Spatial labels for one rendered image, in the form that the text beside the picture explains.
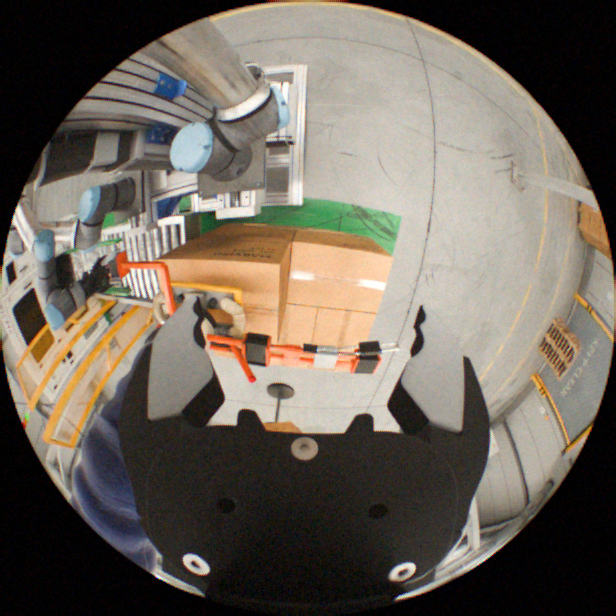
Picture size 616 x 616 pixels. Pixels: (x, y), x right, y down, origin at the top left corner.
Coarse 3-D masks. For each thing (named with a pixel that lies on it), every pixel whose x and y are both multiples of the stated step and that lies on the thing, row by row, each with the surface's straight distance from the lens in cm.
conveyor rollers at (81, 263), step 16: (176, 224) 140; (128, 240) 179; (176, 240) 141; (80, 256) 281; (96, 256) 234; (128, 256) 182; (144, 256) 168; (80, 272) 294; (144, 272) 172; (128, 288) 204; (144, 288) 183
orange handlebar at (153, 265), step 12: (132, 264) 72; (144, 264) 67; (156, 264) 63; (168, 276) 64; (168, 288) 64; (168, 300) 66; (216, 336) 66; (216, 348) 68; (228, 348) 67; (240, 348) 67; (276, 348) 61; (288, 348) 61; (300, 348) 61; (276, 360) 64; (288, 360) 63; (300, 360) 63; (312, 360) 64
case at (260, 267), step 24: (192, 240) 123; (216, 240) 114; (240, 240) 110; (264, 240) 109; (288, 240) 111; (168, 264) 95; (192, 264) 87; (216, 264) 81; (240, 264) 77; (264, 264) 74; (288, 264) 108; (264, 288) 78; (168, 312) 110; (216, 312) 92; (264, 312) 84
